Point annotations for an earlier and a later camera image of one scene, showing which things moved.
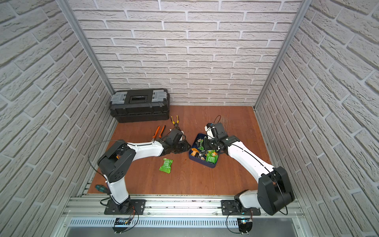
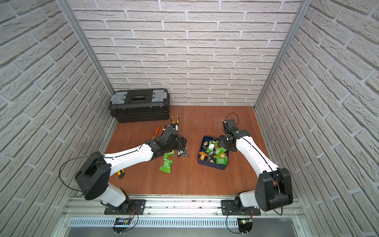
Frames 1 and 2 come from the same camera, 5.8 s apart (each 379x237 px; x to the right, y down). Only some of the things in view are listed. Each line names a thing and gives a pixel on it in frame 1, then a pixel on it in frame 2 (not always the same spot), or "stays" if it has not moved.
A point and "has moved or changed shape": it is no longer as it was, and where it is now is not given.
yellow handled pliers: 175,124 stays
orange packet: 194,151 -> 202,155
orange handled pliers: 157,131 stays
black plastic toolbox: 140,105 stays
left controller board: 121,224 stays
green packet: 212,156 -> 219,160
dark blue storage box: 198,153 has moved or changed shape
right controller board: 245,225 stays
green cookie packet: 167,166 stays
